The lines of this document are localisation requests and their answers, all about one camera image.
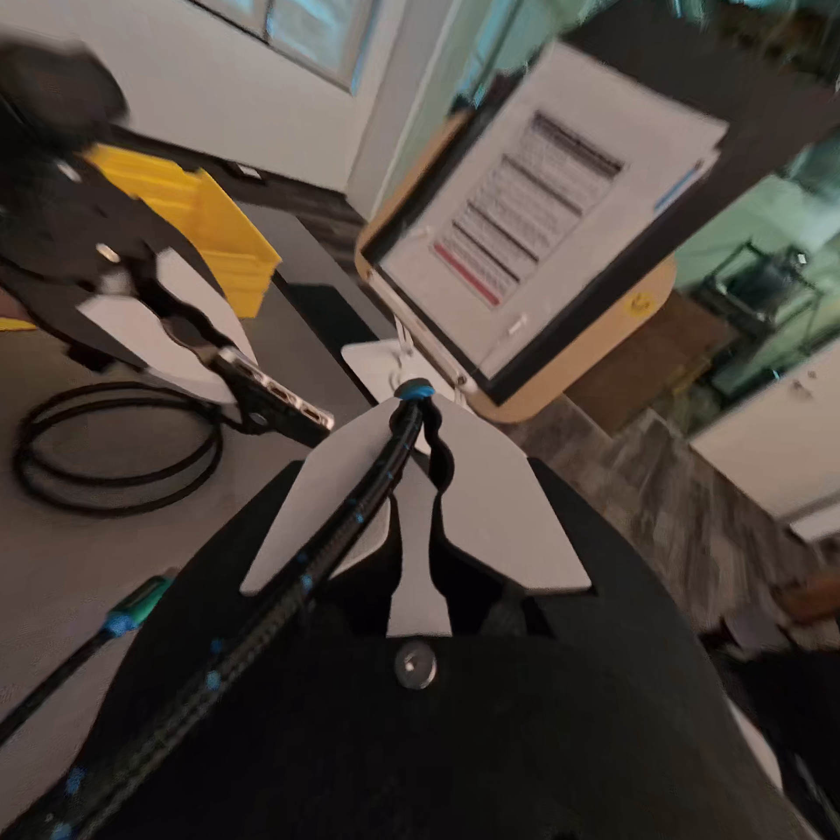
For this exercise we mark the printed instruction sheet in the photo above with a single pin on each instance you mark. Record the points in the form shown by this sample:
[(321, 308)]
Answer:
[(525, 216)]

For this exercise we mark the black metal rack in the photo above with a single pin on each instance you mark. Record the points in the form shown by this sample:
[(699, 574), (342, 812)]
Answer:
[(761, 289)]

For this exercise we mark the tan wooden board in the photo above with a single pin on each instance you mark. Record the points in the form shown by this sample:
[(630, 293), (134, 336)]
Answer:
[(590, 354)]

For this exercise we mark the silver hdmi port hub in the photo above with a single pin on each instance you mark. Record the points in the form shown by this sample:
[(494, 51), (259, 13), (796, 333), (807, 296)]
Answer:
[(282, 397)]

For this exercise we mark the window with white frame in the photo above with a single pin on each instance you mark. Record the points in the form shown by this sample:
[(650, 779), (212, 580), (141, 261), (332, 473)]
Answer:
[(308, 33)]

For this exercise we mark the yellow plastic bin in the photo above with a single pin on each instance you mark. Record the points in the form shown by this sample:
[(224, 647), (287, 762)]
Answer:
[(216, 229)]

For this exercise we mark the white cabinet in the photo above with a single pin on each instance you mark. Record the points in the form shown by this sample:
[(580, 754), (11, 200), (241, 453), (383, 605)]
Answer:
[(774, 433)]

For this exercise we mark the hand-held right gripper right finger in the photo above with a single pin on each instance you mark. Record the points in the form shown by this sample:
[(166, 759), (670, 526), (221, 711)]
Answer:
[(499, 518)]

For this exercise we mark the clear stand with white base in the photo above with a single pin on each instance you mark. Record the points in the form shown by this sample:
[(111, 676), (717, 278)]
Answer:
[(374, 367)]

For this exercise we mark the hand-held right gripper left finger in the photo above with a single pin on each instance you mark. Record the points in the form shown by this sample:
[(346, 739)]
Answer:
[(341, 479)]

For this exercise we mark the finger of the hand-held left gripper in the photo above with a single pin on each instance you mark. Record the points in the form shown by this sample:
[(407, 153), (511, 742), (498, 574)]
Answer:
[(138, 334), (203, 302)]

